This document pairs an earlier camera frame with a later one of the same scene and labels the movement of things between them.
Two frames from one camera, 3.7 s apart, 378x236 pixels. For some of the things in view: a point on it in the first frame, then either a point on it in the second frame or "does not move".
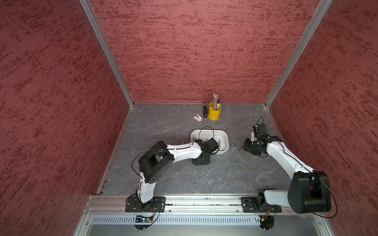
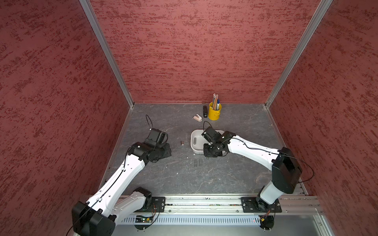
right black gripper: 245,146 -> 207,154
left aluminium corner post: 107,47 does not move
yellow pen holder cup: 213,114 does not move
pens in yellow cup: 216,102 does not move
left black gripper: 207,162 -> 167,151
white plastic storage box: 222,135 does not move
